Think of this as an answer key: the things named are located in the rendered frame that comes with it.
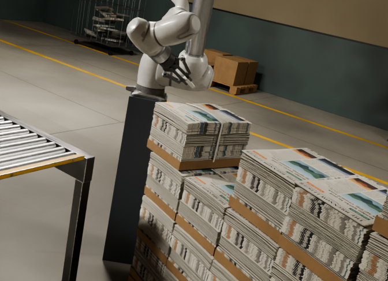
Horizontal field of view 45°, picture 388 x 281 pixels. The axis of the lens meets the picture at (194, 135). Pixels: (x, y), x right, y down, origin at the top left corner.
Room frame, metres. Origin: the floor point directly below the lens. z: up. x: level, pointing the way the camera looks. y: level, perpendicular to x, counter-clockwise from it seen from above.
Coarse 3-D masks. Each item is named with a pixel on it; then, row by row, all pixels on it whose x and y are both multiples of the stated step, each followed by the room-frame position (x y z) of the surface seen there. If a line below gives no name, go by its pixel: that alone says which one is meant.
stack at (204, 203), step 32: (160, 160) 2.05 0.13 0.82; (160, 192) 2.02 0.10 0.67; (192, 192) 1.84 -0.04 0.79; (224, 192) 1.81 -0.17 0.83; (160, 224) 1.98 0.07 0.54; (192, 224) 1.80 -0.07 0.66; (224, 224) 1.67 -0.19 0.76; (192, 256) 1.76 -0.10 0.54; (256, 256) 1.51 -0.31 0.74; (288, 256) 1.41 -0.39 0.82
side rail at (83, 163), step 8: (0, 112) 2.31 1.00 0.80; (8, 120) 2.23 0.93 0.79; (16, 120) 2.24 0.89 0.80; (24, 128) 2.16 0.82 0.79; (32, 128) 2.17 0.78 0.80; (40, 136) 2.10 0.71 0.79; (48, 136) 2.11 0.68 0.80; (56, 144) 2.04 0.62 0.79; (64, 144) 2.05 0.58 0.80; (80, 152) 1.99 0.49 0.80; (80, 160) 1.96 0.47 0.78; (88, 160) 1.95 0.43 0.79; (64, 168) 2.01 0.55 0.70; (72, 168) 1.98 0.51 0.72; (80, 168) 1.95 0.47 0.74; (88, 168) 1.95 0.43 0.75; (72, 176) 1.98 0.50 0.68; (80, 176) 1.95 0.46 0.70; (88, 176) 1.96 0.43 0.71
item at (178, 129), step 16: (160, 112) 2.10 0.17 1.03; (176, 112) 2.05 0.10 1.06; (192, 112) 2.11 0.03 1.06; (160, 128) 2.09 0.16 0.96; (176, 128) 2.00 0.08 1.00; (192, 128) 1.94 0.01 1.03; (208, 128) 2.00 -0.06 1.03; (160, 144) 2.07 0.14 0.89; (176, 144) 1.98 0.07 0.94; (192, 144) 1.96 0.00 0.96; (208, 144) 2.01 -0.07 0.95; (192, 160) 1.97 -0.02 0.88
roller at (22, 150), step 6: (42, 144) 1.99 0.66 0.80; (48, 144) 2.01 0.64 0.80; (54, 144) 2.04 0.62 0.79; (6, 150) 1.85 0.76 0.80; (12, 150) 1.86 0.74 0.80; (18, 150) 1.88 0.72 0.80; (24, 150) 1.90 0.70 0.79; (30, 150) 1.92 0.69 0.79; (36, 150) 1.94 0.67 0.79; (42, 150) 1.97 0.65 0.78; (0, 156) 1.79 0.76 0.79; (6, 156) 1.81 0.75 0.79
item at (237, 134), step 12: (204, 108) 2.23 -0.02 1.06; (216, 108) 2.27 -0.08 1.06; (228, 120) 2.11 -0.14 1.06; (240, 120) 2.15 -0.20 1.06; (228, 132) 2.07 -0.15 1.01; (240, 132) 2.12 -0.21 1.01; (228, 144) 2.09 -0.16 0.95; (240, 144) 2.13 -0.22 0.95; (228, 156) 2.10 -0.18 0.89; (240, 156) 2.15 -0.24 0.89
